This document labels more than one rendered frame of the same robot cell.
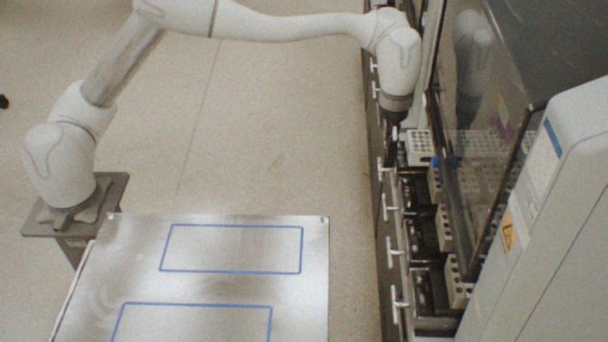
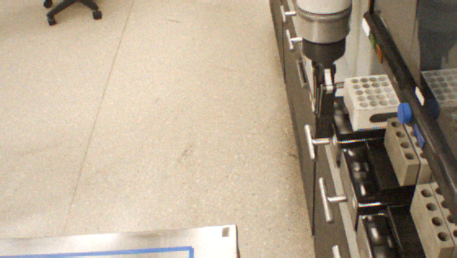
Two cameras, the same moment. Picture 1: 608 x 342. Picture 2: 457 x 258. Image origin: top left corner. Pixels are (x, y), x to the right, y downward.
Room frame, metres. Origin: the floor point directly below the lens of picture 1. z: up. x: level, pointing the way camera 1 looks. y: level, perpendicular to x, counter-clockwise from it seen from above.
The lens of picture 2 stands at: (0.40, -0.08, 1.41)
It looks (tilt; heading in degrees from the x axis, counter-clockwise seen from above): 42 degrees down; 1
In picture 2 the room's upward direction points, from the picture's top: 8 degrees counter-clockwise
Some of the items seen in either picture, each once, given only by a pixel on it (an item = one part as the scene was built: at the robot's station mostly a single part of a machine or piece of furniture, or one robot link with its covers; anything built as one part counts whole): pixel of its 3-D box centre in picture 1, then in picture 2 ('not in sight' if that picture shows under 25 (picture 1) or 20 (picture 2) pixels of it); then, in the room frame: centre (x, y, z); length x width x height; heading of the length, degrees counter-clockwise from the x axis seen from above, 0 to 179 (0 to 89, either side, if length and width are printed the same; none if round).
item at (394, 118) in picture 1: (394, 117); (323, 55); (1.07, -0.25, 0.96); 0.08 x 0.07 x 0.09; 176
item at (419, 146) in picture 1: (458, 149); (423, 99); (1.06, -0.45, 0.83); 0.30 x 0.10 x 0.06; 86
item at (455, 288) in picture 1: (453, 282); not in sight; (0.61, -0.33, 0.85); 0.12 x 0.02 x 0.06; 175
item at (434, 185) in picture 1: (434, 183); (400, 153); (0.92, -0.35, 0.85); 0.12 x 0.02 x 0.06; 177
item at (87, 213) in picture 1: (71, 200); not in sight; (1.02, 0.70, 0.73); 0.22 x 0.18 x 0.06; 176
